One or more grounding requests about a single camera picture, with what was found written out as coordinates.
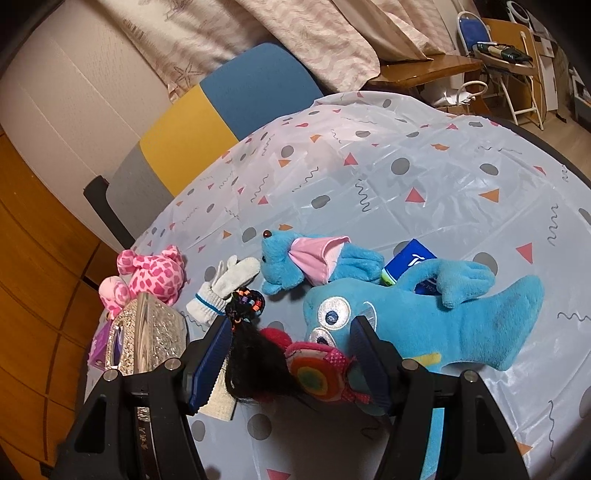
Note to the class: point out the blue yellow grey chair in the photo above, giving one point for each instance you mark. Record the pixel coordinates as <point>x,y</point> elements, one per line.
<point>249,87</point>

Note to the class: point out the rag doll with black hair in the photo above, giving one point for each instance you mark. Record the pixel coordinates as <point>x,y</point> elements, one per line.
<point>258,369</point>

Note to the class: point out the beige flat card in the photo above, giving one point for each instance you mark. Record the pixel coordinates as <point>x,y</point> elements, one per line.
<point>221,408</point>

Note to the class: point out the white mattress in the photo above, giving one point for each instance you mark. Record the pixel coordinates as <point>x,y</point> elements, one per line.
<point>69,92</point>

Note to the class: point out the blue folding chair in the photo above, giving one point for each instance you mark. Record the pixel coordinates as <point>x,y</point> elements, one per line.
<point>473,32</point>

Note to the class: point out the dark brown box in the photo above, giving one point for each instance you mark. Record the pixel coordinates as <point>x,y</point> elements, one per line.
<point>143,443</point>

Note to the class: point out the silver embossed box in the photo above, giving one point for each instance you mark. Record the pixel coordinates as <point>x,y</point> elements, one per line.
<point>147,332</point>

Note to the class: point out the pink spotted plush toy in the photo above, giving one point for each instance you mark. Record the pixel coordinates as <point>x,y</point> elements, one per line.
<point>152,277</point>

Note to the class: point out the wooden board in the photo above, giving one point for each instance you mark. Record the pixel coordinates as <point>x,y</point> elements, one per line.
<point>508,30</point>

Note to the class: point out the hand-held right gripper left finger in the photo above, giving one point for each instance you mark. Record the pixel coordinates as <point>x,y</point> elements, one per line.
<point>212,355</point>

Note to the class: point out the wooden side table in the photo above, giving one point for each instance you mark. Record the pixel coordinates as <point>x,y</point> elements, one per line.
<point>425,67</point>

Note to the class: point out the white knit glove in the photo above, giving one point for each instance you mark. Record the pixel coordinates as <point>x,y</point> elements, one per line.
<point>221,286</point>

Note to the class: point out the purple packet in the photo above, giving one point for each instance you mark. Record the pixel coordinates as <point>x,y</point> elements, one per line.
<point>99,348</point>

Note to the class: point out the large blue plush toy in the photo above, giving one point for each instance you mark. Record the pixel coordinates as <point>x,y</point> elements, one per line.
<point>461,323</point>

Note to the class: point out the small blue plush with bandana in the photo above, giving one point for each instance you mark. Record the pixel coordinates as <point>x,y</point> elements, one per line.
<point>277,258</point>

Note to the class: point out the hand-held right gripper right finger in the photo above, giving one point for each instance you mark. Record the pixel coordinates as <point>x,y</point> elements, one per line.
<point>364,355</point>

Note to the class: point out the patterned plastic tablecloth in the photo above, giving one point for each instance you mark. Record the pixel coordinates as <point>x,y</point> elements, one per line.
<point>369,184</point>

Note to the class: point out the blue tissue packet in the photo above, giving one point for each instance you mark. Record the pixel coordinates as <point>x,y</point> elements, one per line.
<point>411,263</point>

